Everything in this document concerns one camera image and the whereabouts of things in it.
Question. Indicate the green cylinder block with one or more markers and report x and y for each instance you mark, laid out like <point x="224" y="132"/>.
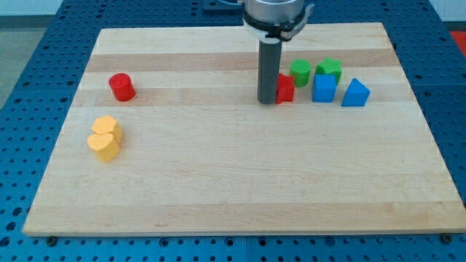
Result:
<point x="300" y="70"/>

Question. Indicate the light wooden board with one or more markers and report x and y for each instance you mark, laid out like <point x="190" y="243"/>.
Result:
<point x="201" y="156"/>

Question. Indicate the red star block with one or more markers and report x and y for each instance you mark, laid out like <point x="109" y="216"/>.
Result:
<point x="285" y="89"/>

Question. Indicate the green star block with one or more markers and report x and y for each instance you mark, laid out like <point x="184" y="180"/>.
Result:
<point x="330" y="66"/>

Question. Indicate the blue triangle block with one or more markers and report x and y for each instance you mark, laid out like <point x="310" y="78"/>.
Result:
<point x="356" y="94"/>

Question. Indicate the blue cube block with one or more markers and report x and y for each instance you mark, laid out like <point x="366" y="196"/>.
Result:
<point x="324" y="88"/>

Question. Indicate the yellow heart block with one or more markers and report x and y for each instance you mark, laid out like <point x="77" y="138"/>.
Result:
<point x="105" y="146"/>

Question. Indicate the red cylinder block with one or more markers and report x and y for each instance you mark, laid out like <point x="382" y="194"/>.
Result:
<point x="122" y="87"/>

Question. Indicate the yellow hexagon block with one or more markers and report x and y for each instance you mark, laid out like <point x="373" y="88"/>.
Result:
<point x="108" y="124"/>

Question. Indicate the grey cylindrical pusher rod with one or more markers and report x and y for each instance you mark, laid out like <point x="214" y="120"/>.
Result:
<point x="269" y="56"/>

